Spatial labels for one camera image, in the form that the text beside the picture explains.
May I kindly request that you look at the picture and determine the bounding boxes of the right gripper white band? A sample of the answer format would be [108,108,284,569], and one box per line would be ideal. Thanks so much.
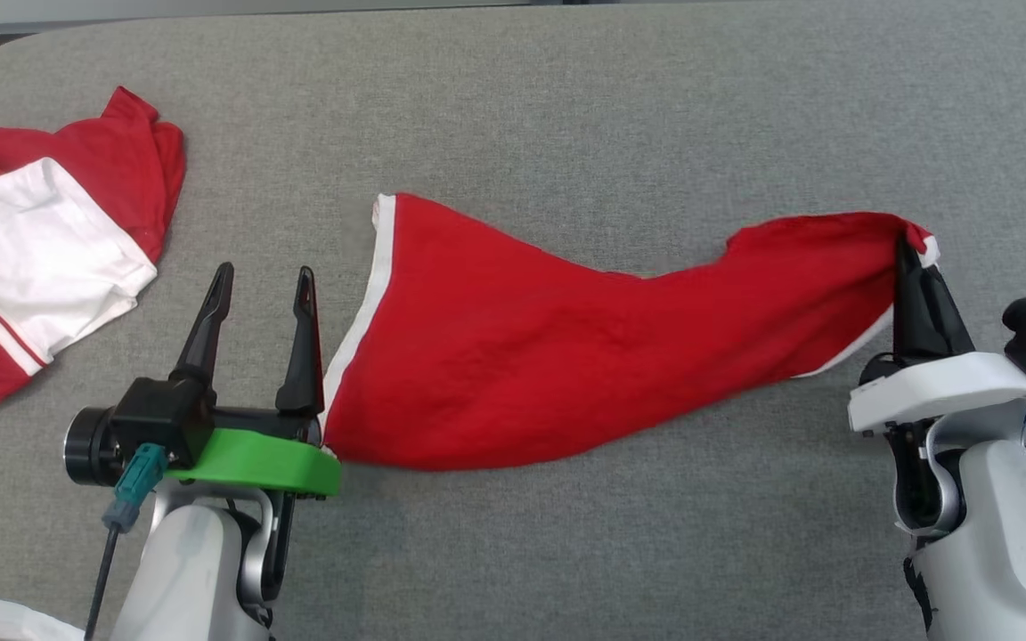
[847,233,1026,437]

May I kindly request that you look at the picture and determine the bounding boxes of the red and white basketball jersey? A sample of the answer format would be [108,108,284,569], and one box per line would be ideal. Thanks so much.
[0,85,187,410]

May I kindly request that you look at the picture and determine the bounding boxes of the teal plug black cable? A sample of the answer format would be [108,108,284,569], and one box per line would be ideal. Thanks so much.
[84,442,169,641]

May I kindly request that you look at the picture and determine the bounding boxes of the red shorts with white trim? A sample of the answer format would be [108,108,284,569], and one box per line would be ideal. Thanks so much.
[322,191,941,473]

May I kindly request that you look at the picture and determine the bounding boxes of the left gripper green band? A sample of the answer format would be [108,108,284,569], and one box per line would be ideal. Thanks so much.
[166,262,343,499]

